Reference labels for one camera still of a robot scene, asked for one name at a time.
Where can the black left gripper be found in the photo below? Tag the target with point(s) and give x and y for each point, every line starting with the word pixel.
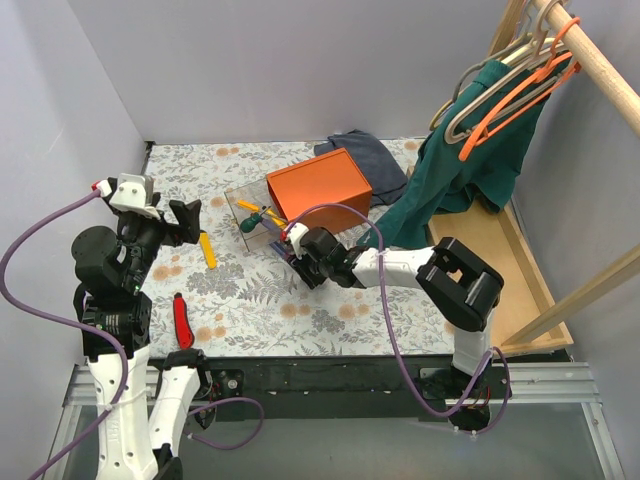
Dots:
pixel 167 227

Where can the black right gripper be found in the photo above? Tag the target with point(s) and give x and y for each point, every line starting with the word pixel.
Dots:
pixel 304 270

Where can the yellow black screwdriver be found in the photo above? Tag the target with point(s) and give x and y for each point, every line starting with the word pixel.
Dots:
pixel 279 222

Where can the orange handle screwdriver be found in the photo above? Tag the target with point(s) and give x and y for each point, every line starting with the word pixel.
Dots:
pixel 248 206

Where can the green stubby screwdriver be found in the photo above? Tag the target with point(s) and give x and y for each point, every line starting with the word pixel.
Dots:
pixel 250 223

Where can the orange wooden drawer box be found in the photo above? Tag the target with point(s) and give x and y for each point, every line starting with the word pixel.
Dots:
pixel 321 189

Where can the clear acrylic drawer tray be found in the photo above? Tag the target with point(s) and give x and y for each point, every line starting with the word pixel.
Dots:
pixel 256 193

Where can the blue red screwdriver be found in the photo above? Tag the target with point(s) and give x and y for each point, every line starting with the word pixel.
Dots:
pixel 279 249

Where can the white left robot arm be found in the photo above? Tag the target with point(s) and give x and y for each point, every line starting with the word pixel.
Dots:
pixel 111 266

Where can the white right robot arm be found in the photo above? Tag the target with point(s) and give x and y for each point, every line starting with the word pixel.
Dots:
pixel 462 286

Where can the yellow utility knife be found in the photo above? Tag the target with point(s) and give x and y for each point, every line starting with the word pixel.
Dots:
pixel 207 250

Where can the floral patterned table mat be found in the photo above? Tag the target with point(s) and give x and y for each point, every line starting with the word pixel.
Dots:
pixel 253 303

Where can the dark blue cloth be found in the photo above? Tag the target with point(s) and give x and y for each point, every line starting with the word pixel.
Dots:
pixel 374 160

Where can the red utility knife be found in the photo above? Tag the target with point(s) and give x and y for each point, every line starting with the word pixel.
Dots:
pixel 183 331

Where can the dark green garment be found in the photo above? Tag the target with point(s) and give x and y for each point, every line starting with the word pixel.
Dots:
pixel 441 183

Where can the wooden clothes rack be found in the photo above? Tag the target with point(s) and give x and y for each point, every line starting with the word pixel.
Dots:
pixel 569 252

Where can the orange clothes hanger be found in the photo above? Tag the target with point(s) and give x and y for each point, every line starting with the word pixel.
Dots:
pixel 548 70

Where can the beige clothes hanger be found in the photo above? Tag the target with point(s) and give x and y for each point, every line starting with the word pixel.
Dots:
pixel 517 52

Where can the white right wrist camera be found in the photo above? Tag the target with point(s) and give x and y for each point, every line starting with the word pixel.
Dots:
pixel 292 236

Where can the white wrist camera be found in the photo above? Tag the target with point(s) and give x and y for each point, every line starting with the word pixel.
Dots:
pixel 292 236
pixel 129 193

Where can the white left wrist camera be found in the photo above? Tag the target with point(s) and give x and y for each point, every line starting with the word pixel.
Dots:
pixel 129 193

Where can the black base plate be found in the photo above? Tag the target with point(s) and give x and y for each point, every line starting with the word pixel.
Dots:
pixel 325 387

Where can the aluminium rail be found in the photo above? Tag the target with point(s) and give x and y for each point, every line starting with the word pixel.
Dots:
pixel 532 383

